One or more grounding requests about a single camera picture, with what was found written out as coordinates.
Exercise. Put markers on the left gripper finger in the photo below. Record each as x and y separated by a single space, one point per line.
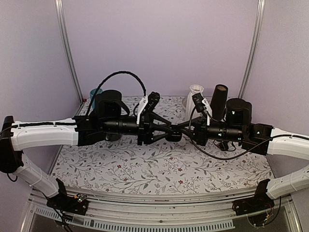
161 136
165 126

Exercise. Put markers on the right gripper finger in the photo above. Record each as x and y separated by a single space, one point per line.
178 127
187 133

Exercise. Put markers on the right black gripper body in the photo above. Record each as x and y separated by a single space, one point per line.
203 137

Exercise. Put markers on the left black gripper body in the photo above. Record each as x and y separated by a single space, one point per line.
144 134

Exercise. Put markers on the black glossy charging case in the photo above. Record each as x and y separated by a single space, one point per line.
175 136

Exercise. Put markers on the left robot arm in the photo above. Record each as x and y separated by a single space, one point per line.
110 116

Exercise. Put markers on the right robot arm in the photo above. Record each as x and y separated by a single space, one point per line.
258 138

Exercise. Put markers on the black open earbud case right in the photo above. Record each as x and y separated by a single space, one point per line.
223 146

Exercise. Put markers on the white round plate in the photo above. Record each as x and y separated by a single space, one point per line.
184 102

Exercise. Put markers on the floral patterned table mat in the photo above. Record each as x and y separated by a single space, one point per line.
160 168

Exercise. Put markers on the black tapered vase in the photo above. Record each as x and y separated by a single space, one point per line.
218 101

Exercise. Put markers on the dark grey mug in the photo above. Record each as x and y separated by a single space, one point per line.
113 137

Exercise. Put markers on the white ribbed vase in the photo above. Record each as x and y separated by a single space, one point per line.
194 89

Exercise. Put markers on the teal tapered vase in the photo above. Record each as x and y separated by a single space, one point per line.
92 96

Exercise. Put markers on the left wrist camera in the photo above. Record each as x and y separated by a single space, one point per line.
147 104

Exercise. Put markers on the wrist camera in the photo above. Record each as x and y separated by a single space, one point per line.
202 106
147 104

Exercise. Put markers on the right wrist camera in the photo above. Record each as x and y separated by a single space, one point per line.
202 106

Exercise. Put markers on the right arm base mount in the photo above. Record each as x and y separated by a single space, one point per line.
259 201

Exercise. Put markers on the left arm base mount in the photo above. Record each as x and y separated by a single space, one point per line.
77 204

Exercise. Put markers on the aluminium front rail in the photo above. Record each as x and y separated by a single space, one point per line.
196 212

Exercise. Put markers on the right aluminium frame post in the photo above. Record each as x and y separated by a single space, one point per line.
253 47

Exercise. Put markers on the aluminium frame post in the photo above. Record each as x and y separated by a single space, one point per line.
65 39
253 47

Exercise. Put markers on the left aluminium frame post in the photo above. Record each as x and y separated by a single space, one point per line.
65 39

